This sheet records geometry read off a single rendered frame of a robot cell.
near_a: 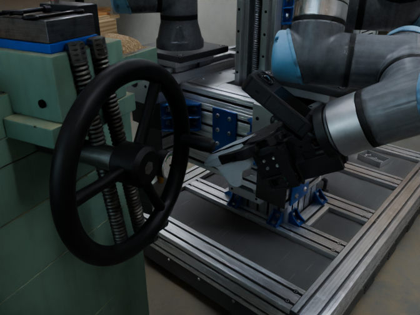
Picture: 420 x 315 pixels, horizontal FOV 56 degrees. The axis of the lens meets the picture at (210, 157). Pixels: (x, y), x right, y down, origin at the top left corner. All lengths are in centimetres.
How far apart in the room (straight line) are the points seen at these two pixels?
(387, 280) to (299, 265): 46
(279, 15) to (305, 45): 59
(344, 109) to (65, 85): 36
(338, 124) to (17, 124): 42
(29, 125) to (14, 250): 22
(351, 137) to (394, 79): 8
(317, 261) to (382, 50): 89
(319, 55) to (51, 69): 35
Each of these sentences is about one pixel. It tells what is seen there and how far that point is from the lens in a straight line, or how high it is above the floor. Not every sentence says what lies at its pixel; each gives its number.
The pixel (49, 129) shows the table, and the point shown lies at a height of 87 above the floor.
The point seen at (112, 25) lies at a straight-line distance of 101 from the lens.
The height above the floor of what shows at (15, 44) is 97.
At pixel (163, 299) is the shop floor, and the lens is 149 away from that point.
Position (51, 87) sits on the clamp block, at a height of 92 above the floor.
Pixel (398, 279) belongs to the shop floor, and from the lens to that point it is 170.
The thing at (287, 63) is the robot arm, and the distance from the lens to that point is 58.
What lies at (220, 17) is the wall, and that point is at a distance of 408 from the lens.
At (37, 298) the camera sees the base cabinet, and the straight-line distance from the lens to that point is 78.
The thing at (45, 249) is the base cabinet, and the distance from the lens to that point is 75.
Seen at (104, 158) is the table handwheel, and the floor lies 82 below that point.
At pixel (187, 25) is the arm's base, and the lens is 126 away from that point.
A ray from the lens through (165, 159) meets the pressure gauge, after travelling 86.
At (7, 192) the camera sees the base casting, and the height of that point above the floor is 76.
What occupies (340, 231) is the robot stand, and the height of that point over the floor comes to 21.
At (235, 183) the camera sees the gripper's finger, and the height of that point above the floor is 76.
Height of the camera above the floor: 107
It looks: 27 degrees down
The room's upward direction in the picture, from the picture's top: straight up
